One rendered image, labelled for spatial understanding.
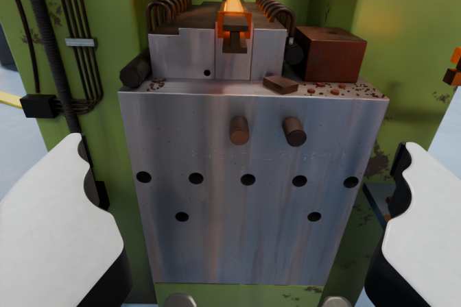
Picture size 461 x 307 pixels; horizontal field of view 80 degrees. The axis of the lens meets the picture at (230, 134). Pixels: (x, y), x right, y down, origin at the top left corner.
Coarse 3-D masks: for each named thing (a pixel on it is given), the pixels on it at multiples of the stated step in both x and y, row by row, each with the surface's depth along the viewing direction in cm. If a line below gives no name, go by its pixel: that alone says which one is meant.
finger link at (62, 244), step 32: (64, 160) 9; (32, 192) 8; (64, 192) 8; (96, 192) 9; (0, 224) 7; (32, 224) 7; (64, 224) 7; (96, 224) 7; (0, 256) 6; (32, 256) 6; (64, 256) 6; (96, 256) 6; (0, 288) 6; (32, 288) 6; (64, 288) 6; (96, 288) 6; (128, 288) 7
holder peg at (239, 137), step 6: (234, 120) 39; (240, 120) 39; (246, 120) 40; (234, 126) 37; (240, 126) 37; (246, 126) 38; (234, 132) 37; (240, 132) 37; (246, 132) 37; (234, 138) 37; (240, 138) 37; (246, 138) 37; (240, 144) 38
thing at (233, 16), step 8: (232, 0) 60; (232, 8) 46; (240, 8) 47; (224, 16) 35; (232, 16) 35; (240, 16) 35; (248, 16) 38; (224, 24) 30; (232, 24) 30; (240, 24) 30; (248, 24) 38; (224, 32) 38; (232, 32) 30; (240, 32) 39; (248, 32) 39; (224, 40) 34; (232, 40) 30; (240, 40) 34; (224, 48) 31; (232, 48) 31; (240, 48) 31
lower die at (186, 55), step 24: (240, 0) 70; (168, 24) 48; (192, 24) 42; (216, 24) 39; (264, 24) 43; (168, 48) 41; (192, 48) 41; (216, 48) 41; (264, 48) 41; (168, 72) 43; (192, 72) 43; (216, 72) 43; (240, 72) 43; (264, 72) 43
